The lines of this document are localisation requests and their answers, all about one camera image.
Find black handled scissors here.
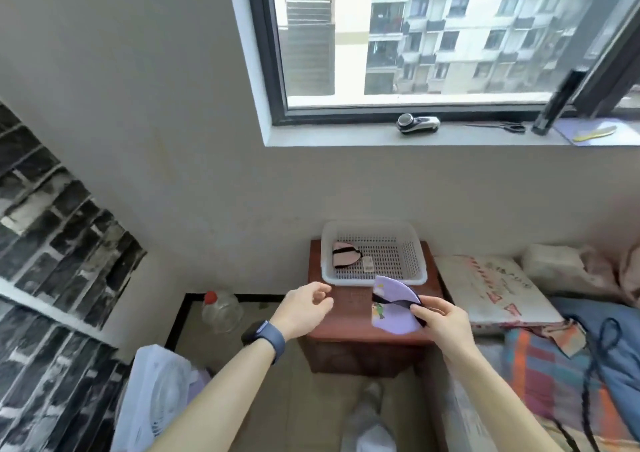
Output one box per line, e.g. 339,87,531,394
463,120,527,134

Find apartment building outside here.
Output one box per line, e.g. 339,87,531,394
365,0,621,95

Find dark framed window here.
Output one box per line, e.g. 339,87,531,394
242,0,640,127

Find person's left hand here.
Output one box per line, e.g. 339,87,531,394
269,281,335,343

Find purple eye mask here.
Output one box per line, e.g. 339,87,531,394
371,275,427,335

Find pink eye mask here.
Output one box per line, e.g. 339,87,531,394
331,240,376,274

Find beige crumpled paper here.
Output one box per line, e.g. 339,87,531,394
537,319,589,359

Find brown wooden stool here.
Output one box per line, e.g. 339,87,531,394
299,239,446,379

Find purple paper sheet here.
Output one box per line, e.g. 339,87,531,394
552,118,640,147

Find silver electric shaver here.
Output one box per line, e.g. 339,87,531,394
395,113,442,135

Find black cylindrical tool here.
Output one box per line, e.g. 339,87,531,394
531,69,589,136

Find person's white trousers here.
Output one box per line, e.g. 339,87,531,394
339,381,399,452

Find person's right forearm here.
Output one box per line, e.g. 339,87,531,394
445,341,566,452

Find white plastic basket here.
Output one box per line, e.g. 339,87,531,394
319,220,429,287

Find white plastic bag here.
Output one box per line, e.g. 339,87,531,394
519,243,640,307

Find red capped plastic bottle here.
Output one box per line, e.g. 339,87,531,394
201,290,245,334

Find yellow shoe insole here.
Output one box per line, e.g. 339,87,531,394
572,125,619,143

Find grey concrete windowsill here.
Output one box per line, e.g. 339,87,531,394
262,119,640,149

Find person's right hand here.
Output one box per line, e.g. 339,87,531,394
409,295,481,363

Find person's left forearm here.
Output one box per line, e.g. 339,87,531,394
147,336,279,452

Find black smartwatch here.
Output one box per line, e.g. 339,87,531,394
241,320,287,366

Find white and lilac fan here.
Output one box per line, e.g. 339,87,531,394
111,344,211,452

